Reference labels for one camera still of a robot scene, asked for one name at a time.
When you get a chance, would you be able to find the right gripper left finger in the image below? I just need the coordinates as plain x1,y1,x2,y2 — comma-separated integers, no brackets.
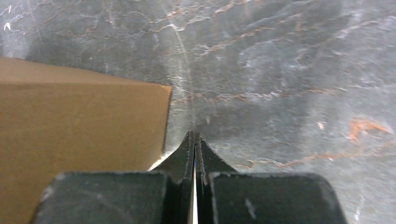
31,131,194,224

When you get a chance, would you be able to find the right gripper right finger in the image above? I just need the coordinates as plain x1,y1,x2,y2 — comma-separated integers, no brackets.
195,133,347,224

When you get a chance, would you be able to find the brown cardboard box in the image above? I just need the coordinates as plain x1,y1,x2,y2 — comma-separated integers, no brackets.
0,56,171,224

